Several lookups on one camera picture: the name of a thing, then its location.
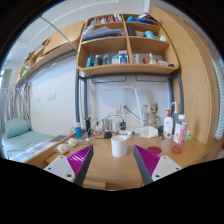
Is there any wooden upper bunk bed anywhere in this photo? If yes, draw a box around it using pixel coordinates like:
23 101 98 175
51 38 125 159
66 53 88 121
16 21 85 86

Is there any red round coaster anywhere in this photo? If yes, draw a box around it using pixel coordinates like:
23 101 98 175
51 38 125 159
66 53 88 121
147 146 162 155

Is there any white ceramic cup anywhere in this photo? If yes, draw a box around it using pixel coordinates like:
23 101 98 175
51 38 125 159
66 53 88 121
111 135 127 158

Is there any bed with light bedding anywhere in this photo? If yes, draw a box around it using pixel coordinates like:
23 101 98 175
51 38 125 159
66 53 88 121
2 131 65 162

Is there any teal pillow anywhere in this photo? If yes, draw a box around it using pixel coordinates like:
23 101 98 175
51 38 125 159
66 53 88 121
5 118 30 138

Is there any wooden wall shelf unit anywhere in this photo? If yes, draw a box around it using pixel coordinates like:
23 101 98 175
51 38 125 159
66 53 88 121
76 14 179 76

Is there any white pump lotion bottle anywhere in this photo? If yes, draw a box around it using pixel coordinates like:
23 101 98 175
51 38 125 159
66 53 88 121
163 111 173 138

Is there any striped curtain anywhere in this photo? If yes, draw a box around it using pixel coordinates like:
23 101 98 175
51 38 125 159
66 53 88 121
0 84 31 133

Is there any black small box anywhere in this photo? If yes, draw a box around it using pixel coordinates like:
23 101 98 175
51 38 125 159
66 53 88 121
104 131 112 139

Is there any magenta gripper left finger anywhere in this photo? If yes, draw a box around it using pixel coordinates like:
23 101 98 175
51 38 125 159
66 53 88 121
44 145 93 186

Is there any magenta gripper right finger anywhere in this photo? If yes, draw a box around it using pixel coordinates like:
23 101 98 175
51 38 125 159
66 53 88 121
134 145 181 185

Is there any clear bottle pink label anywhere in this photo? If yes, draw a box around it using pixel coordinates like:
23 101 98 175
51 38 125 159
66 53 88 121
174 114 187 144

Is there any wrapped bread bun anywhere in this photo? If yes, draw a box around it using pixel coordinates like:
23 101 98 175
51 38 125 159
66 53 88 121
56 144 69 154
67 138 78 147

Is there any groot figurine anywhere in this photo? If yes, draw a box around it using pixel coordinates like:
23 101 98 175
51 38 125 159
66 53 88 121
148 103 160 128

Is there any blue spray bottle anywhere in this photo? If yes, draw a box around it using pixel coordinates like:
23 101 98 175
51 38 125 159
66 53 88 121
171 101 179 127

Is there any orange round lid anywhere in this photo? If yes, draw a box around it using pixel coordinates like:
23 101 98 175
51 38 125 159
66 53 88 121
171 146 182 154

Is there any white desk lamp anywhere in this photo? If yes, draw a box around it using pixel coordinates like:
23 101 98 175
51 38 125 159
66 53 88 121
100 86 143 126

